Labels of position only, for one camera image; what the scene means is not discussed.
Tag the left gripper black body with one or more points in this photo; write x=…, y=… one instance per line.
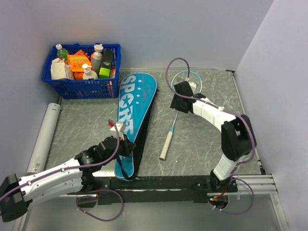
x=123, y=148

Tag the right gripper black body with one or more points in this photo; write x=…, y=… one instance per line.
x=176, y=103

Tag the blue racket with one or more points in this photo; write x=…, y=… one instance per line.
x=178, y=78

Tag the blue SPORT racket cover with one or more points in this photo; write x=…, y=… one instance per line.
x=136, y=97

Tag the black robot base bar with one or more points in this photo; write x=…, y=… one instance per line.
x=164, y=188

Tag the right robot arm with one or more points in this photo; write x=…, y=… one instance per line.
x=237, y=137

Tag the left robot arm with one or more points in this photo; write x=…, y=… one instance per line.
x=75, y=175

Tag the blue plastic shopping basket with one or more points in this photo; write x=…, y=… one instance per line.
x=102, y=88

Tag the black and green box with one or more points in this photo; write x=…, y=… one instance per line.
x=106, y=64

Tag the small white pump bottle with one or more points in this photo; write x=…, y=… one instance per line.
x=88, y=74

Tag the orange round item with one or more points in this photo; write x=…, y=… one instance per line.
x=78, y=75

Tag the grey bottle white pump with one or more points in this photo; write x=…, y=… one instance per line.
x=96, y=58

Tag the orange snack box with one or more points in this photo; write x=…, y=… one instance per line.
x=76, y=62

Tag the beige cloth bag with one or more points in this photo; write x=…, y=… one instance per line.
x=61, y=70

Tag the green bottle white cap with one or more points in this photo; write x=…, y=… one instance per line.
x=62, y=53

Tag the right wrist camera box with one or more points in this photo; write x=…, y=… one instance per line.
x=192, y=84

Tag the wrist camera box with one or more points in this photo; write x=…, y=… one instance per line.
x=117, y=129
x=192, y=84

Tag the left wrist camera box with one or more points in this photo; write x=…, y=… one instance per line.
x=117, y=129

